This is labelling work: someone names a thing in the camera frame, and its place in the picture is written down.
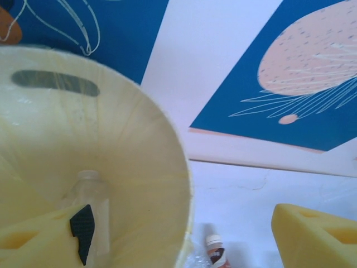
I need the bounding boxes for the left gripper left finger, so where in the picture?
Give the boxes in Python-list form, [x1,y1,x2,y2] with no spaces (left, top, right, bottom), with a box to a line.
[0,204,97,268]

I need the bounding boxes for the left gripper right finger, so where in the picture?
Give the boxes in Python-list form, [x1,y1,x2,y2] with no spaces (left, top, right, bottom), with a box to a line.
[272,203,357,268]

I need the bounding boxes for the clear plastic bottle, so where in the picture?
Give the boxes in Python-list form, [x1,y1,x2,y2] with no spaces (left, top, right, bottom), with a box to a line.
[62,170,111,255]

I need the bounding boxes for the brown drink plastic bottle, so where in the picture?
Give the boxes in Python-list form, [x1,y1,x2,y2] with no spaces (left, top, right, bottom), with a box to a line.
[205,234,230,268]

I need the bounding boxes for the cream plastic bin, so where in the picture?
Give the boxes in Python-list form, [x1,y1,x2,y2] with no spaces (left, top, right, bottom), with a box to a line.
[0,46,196,268]

